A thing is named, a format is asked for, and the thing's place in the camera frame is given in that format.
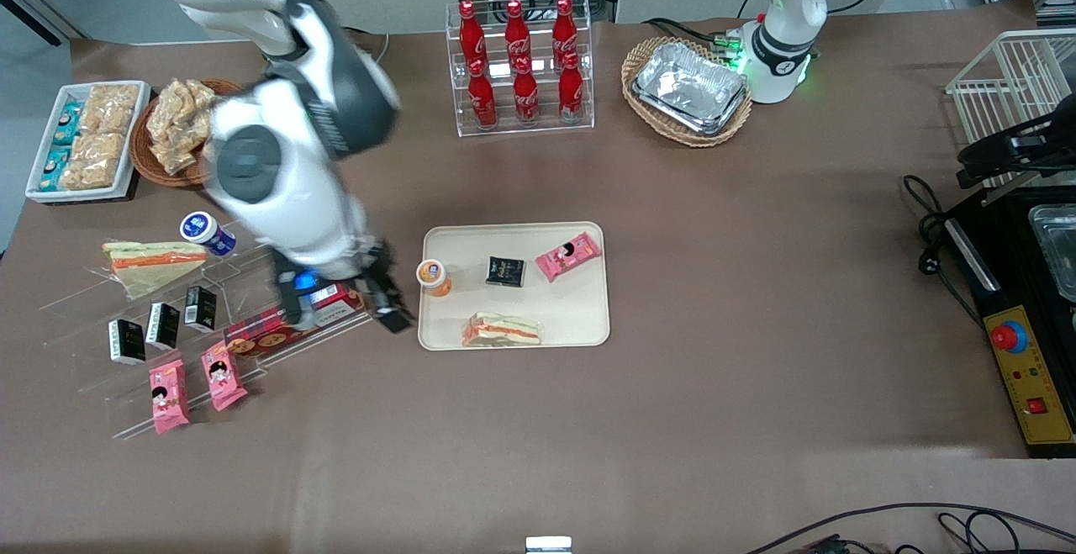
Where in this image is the clear acrylic bottle rack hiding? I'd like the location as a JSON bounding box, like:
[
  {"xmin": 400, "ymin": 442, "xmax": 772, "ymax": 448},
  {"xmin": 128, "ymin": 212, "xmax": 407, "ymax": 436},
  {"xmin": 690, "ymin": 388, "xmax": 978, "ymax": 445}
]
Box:
[{"xmin": 445, "ymin": 0, "xmax": 595, "ymax": 138}]

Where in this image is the black power cable with plug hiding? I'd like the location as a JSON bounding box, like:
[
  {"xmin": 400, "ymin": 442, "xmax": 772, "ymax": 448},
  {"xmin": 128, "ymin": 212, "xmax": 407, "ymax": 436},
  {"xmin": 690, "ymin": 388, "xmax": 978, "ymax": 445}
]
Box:
[{"xmin": 901, "ymin": 174, "xmax": 993, "ymax": 328}]

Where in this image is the brown wicker basket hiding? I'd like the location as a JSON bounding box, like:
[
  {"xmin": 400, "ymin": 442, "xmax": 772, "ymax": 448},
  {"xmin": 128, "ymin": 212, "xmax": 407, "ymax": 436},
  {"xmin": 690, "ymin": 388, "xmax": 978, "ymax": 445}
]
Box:
[{"xmin": 132, "ymin": 77, "xmax": 245, "ymax": 189}]

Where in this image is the white rectangular snack tray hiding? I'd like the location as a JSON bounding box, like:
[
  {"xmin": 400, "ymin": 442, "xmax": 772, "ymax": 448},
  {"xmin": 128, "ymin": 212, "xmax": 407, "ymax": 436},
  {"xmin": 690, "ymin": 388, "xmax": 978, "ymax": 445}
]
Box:
[{"xmin": 25, "ymin": 81, "xmax": 152, "ymax": 203}]

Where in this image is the orange lid yogurt cup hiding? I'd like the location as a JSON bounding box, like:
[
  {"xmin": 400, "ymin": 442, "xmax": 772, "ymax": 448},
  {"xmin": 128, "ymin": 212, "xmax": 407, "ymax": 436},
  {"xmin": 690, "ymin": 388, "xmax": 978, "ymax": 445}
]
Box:
[{"xmin": 416, "ymin": 259, "xmax": 454, "ymax": 299}]

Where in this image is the black arm base cable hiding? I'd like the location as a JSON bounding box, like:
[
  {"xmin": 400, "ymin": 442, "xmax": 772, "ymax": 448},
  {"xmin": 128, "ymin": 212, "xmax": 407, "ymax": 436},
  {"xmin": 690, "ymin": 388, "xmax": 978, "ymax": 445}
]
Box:
[{"xmin": 643, "ymin": 18, "xmax": 741, "ymax": 49}]

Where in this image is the aluminium foil tray stack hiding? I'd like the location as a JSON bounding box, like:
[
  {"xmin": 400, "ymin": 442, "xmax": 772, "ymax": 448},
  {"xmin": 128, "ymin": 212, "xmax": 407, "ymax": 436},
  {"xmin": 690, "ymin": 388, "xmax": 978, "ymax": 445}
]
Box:
[{"xmin": 632, "ymin": 41, "xmax": 749, "ymax": 136}]

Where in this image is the steel pan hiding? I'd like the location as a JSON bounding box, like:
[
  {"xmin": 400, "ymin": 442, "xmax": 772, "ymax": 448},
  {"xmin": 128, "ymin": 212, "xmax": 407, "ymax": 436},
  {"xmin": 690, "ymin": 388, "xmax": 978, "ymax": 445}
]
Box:
[{"xmin": 1027, "ymin": 203, "xmax": 1076, "ymax": 303}]

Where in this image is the triangle sandwich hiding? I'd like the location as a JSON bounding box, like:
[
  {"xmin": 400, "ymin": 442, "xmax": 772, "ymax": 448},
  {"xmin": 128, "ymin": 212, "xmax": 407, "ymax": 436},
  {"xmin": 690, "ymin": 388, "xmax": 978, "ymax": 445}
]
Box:
[
  {"xmin": 102, "ymin": 240, "xmax": 209, "ymax": 301},
  {"xmin": 461, "ymin": 311, "xmax": 545, "ymax": 349}
]

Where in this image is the black appliance with yellow panel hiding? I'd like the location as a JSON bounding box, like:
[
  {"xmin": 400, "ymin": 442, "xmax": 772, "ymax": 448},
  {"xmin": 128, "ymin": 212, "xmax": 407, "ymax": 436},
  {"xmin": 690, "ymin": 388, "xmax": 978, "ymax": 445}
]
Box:
[{"xmin": 941, "ymin": 184, "xmax": 1076, "ymax": 460}]

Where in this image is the long black cable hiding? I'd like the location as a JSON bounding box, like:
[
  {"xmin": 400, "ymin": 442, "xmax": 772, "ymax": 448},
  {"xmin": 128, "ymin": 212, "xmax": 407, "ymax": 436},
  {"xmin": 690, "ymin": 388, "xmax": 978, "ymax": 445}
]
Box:
[{"xmin": 744, "ymin": 502, "xmax": 1076, "ymax": 554}]

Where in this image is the pink snack packet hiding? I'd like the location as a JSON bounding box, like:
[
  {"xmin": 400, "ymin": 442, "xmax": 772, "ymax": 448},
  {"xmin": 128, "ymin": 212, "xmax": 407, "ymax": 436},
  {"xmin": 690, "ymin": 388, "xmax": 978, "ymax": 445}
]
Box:
[
  {"xmin": 149, "ymin": 359, "xmax": 191, "ymax": 435},
  {"xmin": 200, "ymin": 341, "xmax": 249, "ymax": 413},
  {"xmin": 535, "ymin": 231, "xmax": 604, "ymax": 283}
]

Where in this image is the red emergency stop button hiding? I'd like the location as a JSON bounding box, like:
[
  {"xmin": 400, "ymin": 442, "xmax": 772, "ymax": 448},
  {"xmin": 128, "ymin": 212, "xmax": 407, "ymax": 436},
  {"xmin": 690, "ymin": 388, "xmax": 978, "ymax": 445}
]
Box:
[{"xmin": 990, "ymin": 321, "xmax": 1028, "ymax": 356}]

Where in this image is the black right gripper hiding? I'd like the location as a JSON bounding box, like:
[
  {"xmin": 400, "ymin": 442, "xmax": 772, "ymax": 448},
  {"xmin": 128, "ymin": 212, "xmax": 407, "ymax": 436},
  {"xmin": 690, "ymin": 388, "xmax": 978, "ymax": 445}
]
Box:
[{"xmin": 328, "ymin": 239, "xmax": 418, "ymax": 335}]

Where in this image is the beige plastic serving tray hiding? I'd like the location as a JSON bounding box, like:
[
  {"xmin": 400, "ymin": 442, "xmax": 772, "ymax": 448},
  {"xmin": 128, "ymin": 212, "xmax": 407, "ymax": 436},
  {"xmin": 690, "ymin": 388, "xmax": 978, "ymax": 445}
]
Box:
[{"xmin": 418, "ymin": 221, "xmax": 611, "ymax": 351}]

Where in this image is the small black snack packet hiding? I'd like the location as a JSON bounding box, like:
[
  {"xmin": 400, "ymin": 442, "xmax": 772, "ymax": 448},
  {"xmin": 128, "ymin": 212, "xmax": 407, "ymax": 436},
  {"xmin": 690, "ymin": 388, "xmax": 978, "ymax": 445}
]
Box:
[{"xmin": 485, "ymin": 256, "xmax": 527, "ymax": 288}]

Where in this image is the blue lid yogurt cup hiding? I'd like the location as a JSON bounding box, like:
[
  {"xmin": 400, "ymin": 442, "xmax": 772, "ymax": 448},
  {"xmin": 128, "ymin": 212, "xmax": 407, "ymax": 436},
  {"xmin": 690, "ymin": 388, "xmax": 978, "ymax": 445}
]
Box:
[{"xmin": 180, "ymin": 211, "xmax": 237, "ymax": 257}]

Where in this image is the clear bag of tan snacks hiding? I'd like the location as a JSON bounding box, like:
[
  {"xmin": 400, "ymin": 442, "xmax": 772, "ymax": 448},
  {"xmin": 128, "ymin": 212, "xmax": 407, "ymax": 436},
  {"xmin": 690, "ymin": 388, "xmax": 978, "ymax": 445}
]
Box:
[
  {"xmin": 187, "ymin": 82, "xmax": 221, "ymax": 130},
  {"xmin": 153, "ymin": 79, "xmax": 196, "ymax": 122},
  {"xmin": 154, "ymin": 121, "xmax": 207, "ymax": 175}
]

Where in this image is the clear acrylic stepped display stand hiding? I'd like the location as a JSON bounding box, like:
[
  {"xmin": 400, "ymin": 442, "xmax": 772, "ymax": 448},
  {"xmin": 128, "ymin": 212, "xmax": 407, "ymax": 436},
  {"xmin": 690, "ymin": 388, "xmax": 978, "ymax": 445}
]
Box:
[{"xmin": 38, "ymin": 235, "xmax": 373, "ymax": 441}]

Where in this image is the red cookie box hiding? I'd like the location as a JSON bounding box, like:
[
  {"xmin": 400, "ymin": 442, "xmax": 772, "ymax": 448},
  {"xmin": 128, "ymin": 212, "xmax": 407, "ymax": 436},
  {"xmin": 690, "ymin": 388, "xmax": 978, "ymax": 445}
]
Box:
[{"xmin": 223, "ymin": 283, "xmax": 368, "ymax": 359}]

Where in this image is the white wire basket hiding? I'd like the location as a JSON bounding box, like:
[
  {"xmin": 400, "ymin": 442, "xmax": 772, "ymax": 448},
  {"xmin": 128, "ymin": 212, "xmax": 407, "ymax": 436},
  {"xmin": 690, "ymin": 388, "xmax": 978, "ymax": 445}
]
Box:
[{"xmin": 946, "ymin": 29, "xmax": 1076, "ymax": 193}]

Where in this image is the light wicker basket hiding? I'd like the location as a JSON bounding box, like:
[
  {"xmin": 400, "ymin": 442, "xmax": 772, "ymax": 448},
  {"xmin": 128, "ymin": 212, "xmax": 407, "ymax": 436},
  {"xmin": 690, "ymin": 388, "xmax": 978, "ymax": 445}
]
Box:
[{"xmin": 621, "ymin": 36, "xmax": 754, "ymax": 148}]

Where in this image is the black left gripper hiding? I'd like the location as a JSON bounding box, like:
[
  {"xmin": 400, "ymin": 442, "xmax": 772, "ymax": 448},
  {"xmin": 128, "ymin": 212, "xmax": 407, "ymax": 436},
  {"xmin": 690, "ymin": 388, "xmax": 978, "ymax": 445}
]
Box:
[{"xmin": 957, "ymin": 108, "xmax": 1076, "ymax": 190}]

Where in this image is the red cola bottle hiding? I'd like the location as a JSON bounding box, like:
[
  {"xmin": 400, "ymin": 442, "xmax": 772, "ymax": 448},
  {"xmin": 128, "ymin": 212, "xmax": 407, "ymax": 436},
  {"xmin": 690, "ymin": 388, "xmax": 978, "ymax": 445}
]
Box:
[
  {"xmin": 458, "ymin": 1, "xmax": 487, "ymax": 67},
  {"xmin": 467, "ymin": 60, "xmax": 498, "ymax": 129},
  {"xmin": 504, "ymin": 0, "xmax": 532, "ymax": 67},
  {"xmin": 513, "ymin": 58, "xmax": 540, "ymax": 124},
  {"xmin": 558, "ymin": 52, "xmax": 585, "ymax": 122},
  {"xmin": 552, "ymin": 0, "xmax": 579, "ymax": 63}
]

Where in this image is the small black carton box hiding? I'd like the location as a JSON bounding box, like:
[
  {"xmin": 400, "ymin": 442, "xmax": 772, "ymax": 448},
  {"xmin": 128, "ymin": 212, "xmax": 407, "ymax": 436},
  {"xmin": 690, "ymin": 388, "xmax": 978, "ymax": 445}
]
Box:
[
  {"xmin": 145, "ymin": 303, "xmax": 181, "ymax": 351},
  {"xmin": 184, "ymin": 285, "xmax": 218, "ymax": 334},
  {"xmin": 108, "ymin": 319, "xmax": 146, "ymax": 366}
]

